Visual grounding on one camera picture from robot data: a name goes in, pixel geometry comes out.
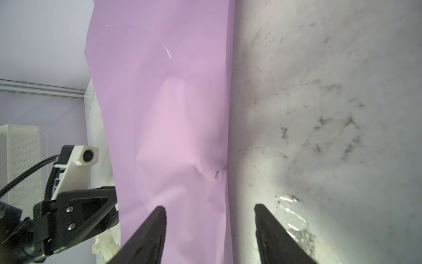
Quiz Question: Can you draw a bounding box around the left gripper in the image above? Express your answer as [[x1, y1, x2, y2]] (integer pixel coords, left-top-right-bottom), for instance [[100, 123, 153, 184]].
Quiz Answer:
[[1, 187, 118, 262]]

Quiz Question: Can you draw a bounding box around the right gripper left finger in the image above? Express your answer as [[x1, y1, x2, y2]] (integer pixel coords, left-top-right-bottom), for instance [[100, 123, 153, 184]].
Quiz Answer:
[[108, 206, 167, 264]]

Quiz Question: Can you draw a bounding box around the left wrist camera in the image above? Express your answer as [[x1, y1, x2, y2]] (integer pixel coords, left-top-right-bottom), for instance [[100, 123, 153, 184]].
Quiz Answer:
[[49, 145, 99, 200]]

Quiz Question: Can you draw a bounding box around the pink purple wrapping paper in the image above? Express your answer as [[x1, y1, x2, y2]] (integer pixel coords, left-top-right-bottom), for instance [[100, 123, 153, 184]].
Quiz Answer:
[[85, 1, 235, 264]]

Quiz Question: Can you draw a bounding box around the cream printed ribbon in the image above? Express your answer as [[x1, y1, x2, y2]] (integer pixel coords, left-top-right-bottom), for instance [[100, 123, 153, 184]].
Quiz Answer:
[[92, 224, 121, 264]]

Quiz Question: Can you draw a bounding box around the lower white mesh shelf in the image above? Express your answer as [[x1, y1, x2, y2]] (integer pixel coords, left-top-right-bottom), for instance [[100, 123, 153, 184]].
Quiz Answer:
[[1, 124, 45, 218]]

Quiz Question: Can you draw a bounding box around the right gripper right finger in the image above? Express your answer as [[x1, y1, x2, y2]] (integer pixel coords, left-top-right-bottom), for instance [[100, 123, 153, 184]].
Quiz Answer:
[[255, 204, 317, 264]]

